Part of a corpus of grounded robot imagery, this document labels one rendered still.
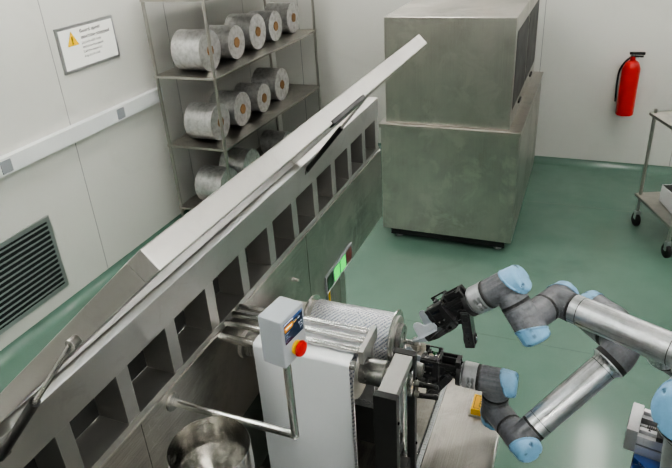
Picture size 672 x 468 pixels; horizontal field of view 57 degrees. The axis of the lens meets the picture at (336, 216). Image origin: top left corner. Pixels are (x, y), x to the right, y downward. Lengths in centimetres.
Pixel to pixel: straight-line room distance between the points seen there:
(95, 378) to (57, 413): 9
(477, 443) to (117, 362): 113
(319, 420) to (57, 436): 62
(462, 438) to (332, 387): 64
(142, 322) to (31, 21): 312
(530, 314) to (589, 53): 455
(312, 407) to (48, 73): 318
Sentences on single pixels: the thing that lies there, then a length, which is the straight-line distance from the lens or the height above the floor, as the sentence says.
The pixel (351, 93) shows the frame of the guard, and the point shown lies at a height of 202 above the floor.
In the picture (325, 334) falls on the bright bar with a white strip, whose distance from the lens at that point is 145.
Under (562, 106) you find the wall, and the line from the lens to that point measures 609.
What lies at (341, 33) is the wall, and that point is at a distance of 637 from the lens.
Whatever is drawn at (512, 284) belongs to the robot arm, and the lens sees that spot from 155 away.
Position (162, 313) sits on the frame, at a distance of 131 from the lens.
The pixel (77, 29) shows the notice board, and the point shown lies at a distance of 443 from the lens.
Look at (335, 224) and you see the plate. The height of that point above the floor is 136.
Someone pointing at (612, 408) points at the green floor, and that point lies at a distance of 352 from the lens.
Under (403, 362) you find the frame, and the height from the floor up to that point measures 144.
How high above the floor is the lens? 233
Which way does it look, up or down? 27 degrees down
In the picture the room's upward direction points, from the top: 4 degrees counter-clockwise
